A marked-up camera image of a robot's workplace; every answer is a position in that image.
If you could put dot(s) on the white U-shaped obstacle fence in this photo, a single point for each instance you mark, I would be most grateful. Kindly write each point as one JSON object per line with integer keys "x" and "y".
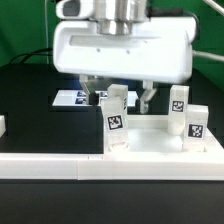
{"x": 113, "y": 166}

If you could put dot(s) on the white square table top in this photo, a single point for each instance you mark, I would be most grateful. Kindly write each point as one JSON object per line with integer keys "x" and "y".
{"x": 149, "y": 134}

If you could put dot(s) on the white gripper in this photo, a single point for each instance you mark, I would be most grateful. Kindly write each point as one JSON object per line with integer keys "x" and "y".
{"x": 115, "y": 38}

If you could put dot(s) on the white sheet with markers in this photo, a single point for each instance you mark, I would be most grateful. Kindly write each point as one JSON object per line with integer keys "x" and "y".
{"x": 78, "y": 98}

